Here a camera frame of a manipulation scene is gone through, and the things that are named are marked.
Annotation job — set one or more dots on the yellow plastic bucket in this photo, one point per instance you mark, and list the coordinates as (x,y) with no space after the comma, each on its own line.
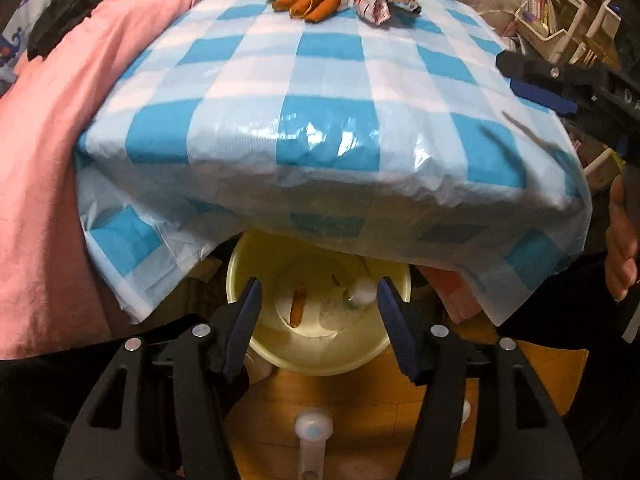
(320,355)

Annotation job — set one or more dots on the black clothing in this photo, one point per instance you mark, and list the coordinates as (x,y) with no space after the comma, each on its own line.
(70,15)

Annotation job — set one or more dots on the blue checkered tablecloth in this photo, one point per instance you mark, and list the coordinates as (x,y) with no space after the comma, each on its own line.
(340,105)

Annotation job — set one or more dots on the crumpled red white wrapper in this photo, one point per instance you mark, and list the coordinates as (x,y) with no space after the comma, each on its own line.
(372,7)

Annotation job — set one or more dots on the person's right hand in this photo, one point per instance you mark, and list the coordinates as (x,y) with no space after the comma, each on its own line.
(622,245)

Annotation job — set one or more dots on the whale print curtain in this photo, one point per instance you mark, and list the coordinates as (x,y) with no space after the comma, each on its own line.
(12,45)

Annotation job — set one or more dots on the orange peel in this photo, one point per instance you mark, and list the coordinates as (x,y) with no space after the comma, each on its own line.
(297,307)
(285,1)
(325,12)
(312,2)

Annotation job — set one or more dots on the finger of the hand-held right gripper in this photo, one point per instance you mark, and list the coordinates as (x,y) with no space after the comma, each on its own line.
(542,95)

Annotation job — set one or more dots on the clear plastic bag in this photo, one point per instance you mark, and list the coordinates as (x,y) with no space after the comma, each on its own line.
(497,5)

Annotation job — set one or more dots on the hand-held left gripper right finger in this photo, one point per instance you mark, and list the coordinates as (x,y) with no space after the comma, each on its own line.
(396,332)

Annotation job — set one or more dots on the small white round container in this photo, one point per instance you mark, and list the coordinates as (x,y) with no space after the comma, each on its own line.
(361,294)

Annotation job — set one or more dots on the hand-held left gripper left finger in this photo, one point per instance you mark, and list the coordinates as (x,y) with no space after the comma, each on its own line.
(244,332)

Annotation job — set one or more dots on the pink blanket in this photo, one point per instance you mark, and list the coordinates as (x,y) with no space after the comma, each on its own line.
(55,170)

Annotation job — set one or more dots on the translucent plastic tube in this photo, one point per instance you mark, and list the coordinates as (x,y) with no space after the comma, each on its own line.
(313,440)

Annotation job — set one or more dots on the white storage baskets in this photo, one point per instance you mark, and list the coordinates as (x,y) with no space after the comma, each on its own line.
(565,15)

